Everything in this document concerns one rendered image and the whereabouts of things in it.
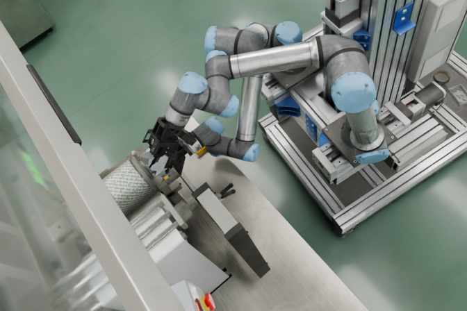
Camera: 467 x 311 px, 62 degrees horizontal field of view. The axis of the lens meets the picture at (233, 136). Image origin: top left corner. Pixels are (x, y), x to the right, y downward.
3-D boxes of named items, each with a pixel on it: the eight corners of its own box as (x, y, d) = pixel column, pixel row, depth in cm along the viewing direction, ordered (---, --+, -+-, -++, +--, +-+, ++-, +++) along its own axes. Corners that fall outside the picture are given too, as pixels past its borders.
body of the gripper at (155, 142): (140, 143, 121) (155, 112, 116) (162, 141, 128) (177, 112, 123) (153, 159, 118) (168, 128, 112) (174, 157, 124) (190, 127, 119)
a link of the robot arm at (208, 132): (228, 134, 151) (222, 123, 144) (205, 152, 149) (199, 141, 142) (216, 121, 155) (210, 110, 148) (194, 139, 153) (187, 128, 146)
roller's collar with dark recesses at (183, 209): (199, 220, 111) (192, 213, 106) (182, 234, 110) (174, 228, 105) (186, 204, 114) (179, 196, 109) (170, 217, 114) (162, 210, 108)
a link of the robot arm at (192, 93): (214, 88, 111) (187, 79, 107) (197, 119, 115) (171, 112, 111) (207, 75, 117) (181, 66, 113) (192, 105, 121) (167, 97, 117)
